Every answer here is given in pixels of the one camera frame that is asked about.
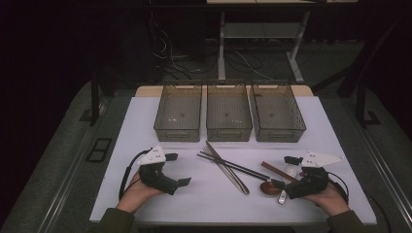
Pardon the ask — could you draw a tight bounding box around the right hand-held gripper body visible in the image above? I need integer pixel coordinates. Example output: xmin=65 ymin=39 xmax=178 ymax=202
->
xmin=284 ymin=150 xmax=346 ymax=200

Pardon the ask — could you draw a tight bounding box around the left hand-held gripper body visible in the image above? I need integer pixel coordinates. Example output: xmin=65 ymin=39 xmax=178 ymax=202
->
xmin=137 ymin=145 xmax=180 ymax=196

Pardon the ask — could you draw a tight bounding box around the white ceramic spoon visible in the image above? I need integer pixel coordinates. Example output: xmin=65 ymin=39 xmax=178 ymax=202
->
xmin=277 ymin=163 xmax=299 ymax=206

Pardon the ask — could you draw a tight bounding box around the brown wooden chopstick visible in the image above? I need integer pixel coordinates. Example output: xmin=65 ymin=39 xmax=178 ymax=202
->
xmin=260 ymin=160 xmax=299 ymax=183

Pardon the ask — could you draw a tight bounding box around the silver table knife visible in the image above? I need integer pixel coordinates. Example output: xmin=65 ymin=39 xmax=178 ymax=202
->
xmin=205 ymin=140 xmax=251 ymax=195

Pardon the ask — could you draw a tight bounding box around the transparent brown plastic bin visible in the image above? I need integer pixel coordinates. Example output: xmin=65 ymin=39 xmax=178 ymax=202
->
xmin=250 ymin=82 xmax=307 ymax=144
xmin=153 ymin=82 xmax=203 ymax=144
xmin=205 ymin=82 xmax=254 ymax=143

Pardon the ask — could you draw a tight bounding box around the person's right hand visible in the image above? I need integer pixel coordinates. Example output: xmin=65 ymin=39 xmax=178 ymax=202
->
xmin=302 ymin=181 xmax=351 ymax=217

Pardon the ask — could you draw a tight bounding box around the person's left hand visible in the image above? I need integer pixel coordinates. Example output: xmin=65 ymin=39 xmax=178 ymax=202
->
xmin=116 ymin=171 xmax=164 ymax=215

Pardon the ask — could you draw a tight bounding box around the white table sheet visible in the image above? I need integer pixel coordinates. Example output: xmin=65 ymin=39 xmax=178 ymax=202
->
xmin=88 ymin=95 xmax=378 ymax=226

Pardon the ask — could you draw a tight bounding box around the black metal stand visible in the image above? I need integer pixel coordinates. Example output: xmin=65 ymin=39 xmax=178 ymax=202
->
xmin=354 ymin=81 xmax=382 ymax=129
xmin=79 ymin=69 xmax=110 ymax=127

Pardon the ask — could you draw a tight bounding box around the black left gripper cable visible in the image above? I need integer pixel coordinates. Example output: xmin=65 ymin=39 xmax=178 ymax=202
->
xmin=118 ymin=148 xmax=154 ymax=201

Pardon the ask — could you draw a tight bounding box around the black hanging cable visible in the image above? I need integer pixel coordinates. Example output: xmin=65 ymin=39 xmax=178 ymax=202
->
xmin=365 ymin=192 xmax=392 ymax=233

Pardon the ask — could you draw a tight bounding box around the metal floor rail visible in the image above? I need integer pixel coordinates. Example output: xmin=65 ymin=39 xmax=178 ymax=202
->
xmin=353 ymin=119 xmax=412 ymax=227
xmin=35 ymin=96 xmax=113 ymax=233

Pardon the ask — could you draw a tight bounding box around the tangle of black floor cables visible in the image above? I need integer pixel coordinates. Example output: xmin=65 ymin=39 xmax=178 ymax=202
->
xmin=149 ymin=13 xmax=286 ymax=82

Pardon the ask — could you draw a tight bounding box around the white floor cable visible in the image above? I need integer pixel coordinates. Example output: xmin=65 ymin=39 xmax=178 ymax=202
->
xmin=232 ymin=50 xmax=273 ymax=81

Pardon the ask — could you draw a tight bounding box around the white metal desk frame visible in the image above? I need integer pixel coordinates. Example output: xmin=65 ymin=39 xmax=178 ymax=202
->
xmin=217 ymin=10 xmax=312 ymax=84

